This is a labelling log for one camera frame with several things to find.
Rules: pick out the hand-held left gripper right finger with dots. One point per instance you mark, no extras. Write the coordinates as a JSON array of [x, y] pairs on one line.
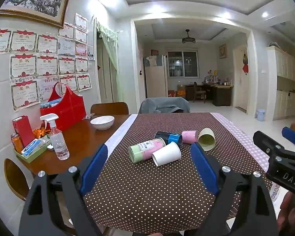
[[204, 167]]

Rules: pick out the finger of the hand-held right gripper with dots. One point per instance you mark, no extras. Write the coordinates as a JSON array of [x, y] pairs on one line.
[[293, 134], [264, 141]]

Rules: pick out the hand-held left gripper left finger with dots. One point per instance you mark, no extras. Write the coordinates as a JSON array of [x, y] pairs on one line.
[[94, 167]]

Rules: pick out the beige cup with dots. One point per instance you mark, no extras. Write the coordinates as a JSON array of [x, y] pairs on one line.
[[206, 140]]

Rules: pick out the white paper cup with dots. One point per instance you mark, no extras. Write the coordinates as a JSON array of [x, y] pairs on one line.
[[167, 153]]

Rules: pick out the black and blue cup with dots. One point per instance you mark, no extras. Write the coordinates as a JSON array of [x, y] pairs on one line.
[[166, 136]]

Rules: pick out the green and pink cup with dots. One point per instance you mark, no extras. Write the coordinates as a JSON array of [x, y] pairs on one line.
[[143, 150]]

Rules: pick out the person's right hand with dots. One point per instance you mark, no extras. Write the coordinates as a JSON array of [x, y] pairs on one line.
[[288, 216]]

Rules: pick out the light blue trash bin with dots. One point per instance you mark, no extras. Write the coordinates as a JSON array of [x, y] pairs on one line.
[[260, 115]]

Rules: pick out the clear spray bottle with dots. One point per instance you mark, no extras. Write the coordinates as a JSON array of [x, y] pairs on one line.
[[59, 142]]

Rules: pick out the white bowl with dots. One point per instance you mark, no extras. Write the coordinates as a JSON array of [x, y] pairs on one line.
[[102, 123]]

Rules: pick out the brown polka dot tablecloth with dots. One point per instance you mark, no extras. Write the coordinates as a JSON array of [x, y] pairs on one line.
[[150, 189]]

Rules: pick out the dark wooden desk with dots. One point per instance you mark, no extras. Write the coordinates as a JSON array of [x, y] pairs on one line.
[[221, 95]]

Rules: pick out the white door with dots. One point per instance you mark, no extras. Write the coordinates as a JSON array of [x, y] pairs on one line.
[[239, 83]]

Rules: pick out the green tray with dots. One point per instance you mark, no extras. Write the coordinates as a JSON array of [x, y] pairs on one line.
[[32, 157]]

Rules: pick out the orange snack packets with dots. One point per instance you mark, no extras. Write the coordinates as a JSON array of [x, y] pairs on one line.
[[40, 132]]

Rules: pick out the blue and white box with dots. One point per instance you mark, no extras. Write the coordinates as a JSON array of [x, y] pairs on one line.
[[33, 147]]

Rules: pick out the wooden desk chair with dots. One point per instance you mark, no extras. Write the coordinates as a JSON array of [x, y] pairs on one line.
[[199, 93]]

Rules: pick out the red door ornament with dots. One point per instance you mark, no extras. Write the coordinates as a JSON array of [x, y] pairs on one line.
[[245, 67]]

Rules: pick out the grey jacket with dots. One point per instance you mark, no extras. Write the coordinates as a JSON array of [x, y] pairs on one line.
[[162, 103]]

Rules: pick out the orange drink can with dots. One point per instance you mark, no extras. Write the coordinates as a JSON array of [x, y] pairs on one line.
[[16, 143]]

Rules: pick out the beige refrigerator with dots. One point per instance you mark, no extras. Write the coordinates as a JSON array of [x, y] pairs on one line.
[[154, 81]]

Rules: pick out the small framed picture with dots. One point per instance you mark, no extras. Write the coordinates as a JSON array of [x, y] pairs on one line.
[[222, 51]]

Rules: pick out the window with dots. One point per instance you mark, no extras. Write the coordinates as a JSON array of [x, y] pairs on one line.
[[183, 64]]

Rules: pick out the light green curtain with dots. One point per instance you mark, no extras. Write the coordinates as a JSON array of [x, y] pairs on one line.
[[111, 54]]

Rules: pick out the round ceiling fan lamp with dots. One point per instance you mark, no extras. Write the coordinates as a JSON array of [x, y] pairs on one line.
[[188, 39]]

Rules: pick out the framed blossom painting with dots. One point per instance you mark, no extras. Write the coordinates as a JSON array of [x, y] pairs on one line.
[[34, 0]]

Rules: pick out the white wall cabinet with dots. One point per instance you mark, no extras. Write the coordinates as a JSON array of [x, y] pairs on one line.
[[284, 61]]

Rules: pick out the wall of award certificates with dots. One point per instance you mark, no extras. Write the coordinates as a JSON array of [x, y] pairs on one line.
[[24, 64]]

